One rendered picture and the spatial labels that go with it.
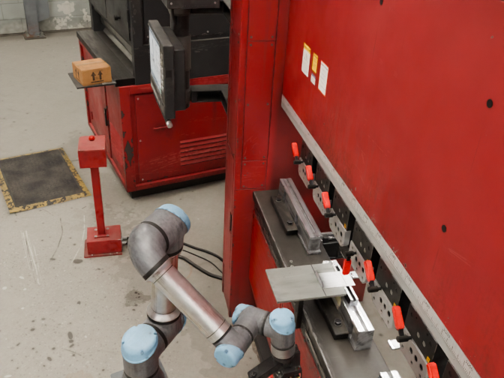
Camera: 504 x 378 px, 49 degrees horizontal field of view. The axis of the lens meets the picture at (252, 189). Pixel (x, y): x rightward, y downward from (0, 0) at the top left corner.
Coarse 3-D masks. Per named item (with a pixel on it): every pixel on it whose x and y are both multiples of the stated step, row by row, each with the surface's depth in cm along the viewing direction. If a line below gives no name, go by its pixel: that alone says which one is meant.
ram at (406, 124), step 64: (320, 0) 200; (384, 0) 152; (448, 0) 122; (384, 64) 155; (448, 64) 124; (320, 128) 210; (384, 128) 157; (448, 128) 126; (384, 192) 160; (448, 192) 128; (384, 256) 163; (448, 256) 130; (448, 320) 131
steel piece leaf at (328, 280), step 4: (316, 272) 208; (328, 272) 211; (332, 272) 211; (336, 272) 211; (316, 276) 208; (320, 276) 209; (324, 276) 209; (328, 276) 209; (332, 276) 209; (336, 276) 209; (340, 276) 209; (320, 280) 204; (324, 280) 207; (328, 280) 207; (332, 280) 207; (336, 280) 207; (340, 280) 207; (320, 284) 204; (324, 284) 205; (328, 284) 205; (332, 284) 205; (336, 284) 205; (340, 284) 205; (344, 284) 205; (324, 288) 203
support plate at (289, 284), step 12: (324, 264) 215; (276, 276) 208; (288, 276) 208; (300, 276) 208; (312, 276) 209; (276, 288) 202; (288, 288) 202; (300, 288) 203; (312, 288) 203; (336, 288) 204; (276, 300) 197; (288, 300) 197; (300, 300) 198
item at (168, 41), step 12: (156, 24) 276; (156, 36) 261; (168, 36) 268; (168, 48) 247; (180, 48) 253; (168, 60) 250; (180, 60) 255; (168, 72) 253; (180, 72) 258; (168, 84) 256; (180, 84) 261; (156, 96) 283; (168, 96) 259; (180, 96) 264; (168, 108) 262; (180, 108) 267
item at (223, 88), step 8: (192, 88) 309; (200, 88) 310; (208, 88) 310; (216, 88) 311; (224, 88) 311; (192, 96) 308; (200, 96) 316; (208, 96) 317; (216, 96) 318; (224, 96) 302; (224, 104) 308
